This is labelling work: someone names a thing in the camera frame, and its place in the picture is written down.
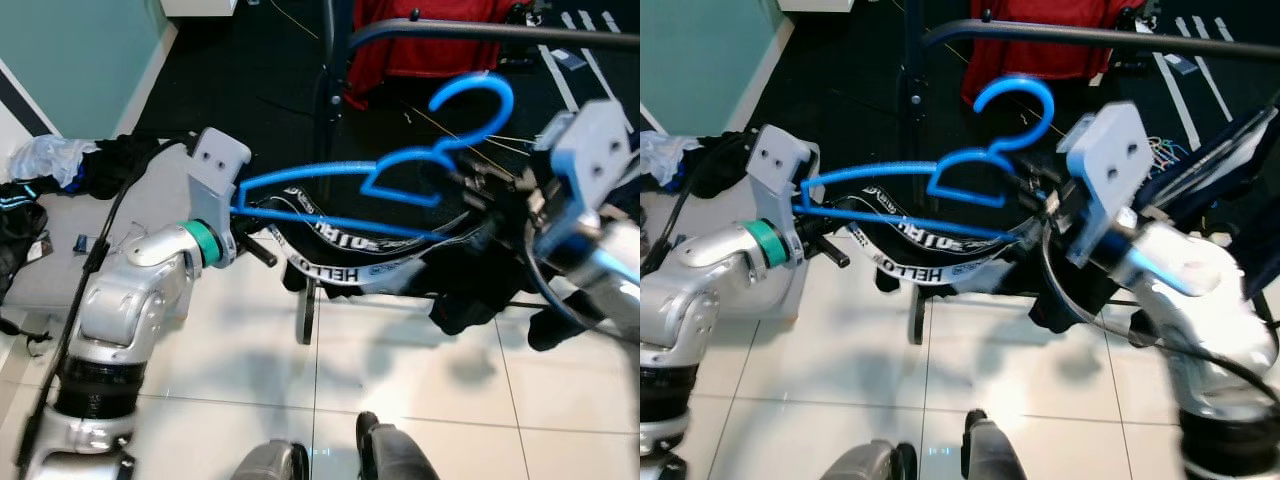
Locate blue plastic hanger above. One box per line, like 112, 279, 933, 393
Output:
797, 75, 1056, 241
232, 72, 516, 241

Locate black garment with lettered waistband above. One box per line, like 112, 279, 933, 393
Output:
800, 185, 1131, 336
240, 190, 601, 351

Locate black clothes pile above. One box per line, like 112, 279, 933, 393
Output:
690, 130, 773, 196
0, 133, 191, 301

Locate red cloth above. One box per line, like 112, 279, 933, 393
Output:
345, 0, 521, 109
960, 0, 1146, 106

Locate navy hanging garment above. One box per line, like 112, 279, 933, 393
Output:
1135, 105, 1280, 211

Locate robot left leg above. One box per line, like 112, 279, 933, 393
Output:
820, 440, 916, 480
232, 440, 311, 480

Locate robot leg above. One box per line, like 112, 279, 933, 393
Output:
962, 408, 1031, 480
232, 440, 311, 480
357, 412, 441, 480
820, 440, 916, 480

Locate robot right leg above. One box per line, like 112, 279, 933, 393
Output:
357, 412, 441, 480
962, 408, 1031, 480

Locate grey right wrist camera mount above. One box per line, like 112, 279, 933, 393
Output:
1058, 100, 1156, 269
533, 98, 633, 261

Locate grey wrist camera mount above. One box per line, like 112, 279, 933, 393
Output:
186, 127, 253, 266
745, 125, 821, 266
1058, 100, 1156, 269
533, 98, 633, 261

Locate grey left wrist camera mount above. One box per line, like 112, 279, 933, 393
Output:
745, 125, 821, 266
186, 127, 253, 266

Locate colourful wire hangers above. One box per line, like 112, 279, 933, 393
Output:
1148, 135, 1193, 169

